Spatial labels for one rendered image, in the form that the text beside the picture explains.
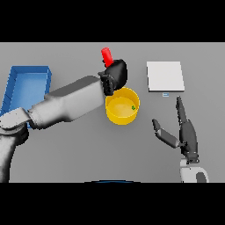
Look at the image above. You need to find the blue tray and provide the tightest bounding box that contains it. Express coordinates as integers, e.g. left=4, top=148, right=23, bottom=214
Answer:
left=0, top=65, right=53, bottom=130

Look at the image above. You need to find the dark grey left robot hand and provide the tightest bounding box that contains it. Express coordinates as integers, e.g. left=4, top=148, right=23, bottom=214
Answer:
left=98, top=58, right=128, bottom=97

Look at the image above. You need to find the pale square measuring scale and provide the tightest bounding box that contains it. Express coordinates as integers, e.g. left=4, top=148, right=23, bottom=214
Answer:
left=146, top=61, right=185, bottom=98

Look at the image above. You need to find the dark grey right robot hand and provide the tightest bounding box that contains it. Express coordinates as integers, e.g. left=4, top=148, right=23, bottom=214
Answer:
left=151, top=96, right=200, bottom=165

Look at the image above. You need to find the yellow bowl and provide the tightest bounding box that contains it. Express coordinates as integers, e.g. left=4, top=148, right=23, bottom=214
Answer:
left=105, top=86, right=141, bottom=126

